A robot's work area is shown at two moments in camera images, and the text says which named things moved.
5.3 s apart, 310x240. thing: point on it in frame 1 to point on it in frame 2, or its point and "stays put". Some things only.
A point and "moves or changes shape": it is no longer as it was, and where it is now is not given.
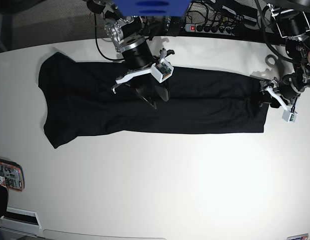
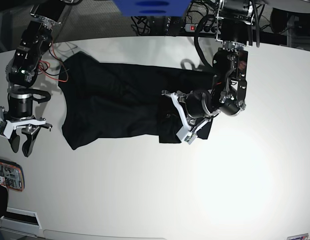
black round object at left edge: [0, 199] stays put
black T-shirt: [81, 100] moves or changes shape
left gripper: [288, 89] to [197, 107]
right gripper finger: [141, 92] to [31, 133]
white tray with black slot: [21, 221] stays put
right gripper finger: [164, 92] to [14, 141]
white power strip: [211, 28] stays put
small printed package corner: [300, 237] stays put
